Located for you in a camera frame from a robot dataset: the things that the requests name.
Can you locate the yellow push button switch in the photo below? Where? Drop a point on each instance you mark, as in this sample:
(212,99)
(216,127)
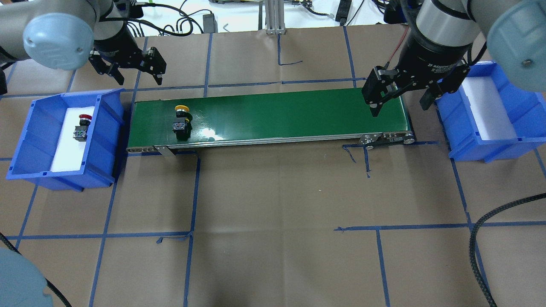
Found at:
(182,125)

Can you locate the white foam pad left bin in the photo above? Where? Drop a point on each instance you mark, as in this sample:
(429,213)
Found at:
(70,152)

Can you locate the black power adapter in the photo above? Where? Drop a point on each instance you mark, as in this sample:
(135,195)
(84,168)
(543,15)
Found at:
(209,23)

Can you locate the white foam pad right bin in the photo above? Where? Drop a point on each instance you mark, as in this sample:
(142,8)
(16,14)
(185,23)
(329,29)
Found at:
(487,109)

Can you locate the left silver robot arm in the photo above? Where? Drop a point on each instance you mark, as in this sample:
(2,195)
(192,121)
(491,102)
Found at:
(67,34)

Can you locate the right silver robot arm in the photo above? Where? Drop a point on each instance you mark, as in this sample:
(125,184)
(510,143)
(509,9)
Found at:
(447,37)

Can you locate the white foam pad bin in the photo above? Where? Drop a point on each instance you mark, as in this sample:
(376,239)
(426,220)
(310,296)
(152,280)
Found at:
(70,152)
(487,109)

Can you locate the aluminium frame post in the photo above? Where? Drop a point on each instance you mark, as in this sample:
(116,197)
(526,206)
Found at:
(274,16)

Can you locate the green conveyor belt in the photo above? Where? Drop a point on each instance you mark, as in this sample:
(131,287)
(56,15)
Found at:
(269,119)

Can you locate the left blue plastic bin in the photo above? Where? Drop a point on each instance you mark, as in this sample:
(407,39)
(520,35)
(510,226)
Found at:
(37,144)

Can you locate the red push button switch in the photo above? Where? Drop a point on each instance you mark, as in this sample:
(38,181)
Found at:
(81,130)

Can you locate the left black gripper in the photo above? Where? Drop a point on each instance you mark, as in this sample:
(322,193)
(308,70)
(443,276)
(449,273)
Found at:
(114,44)

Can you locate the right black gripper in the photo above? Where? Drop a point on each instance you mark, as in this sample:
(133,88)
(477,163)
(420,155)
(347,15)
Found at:
(428,57)

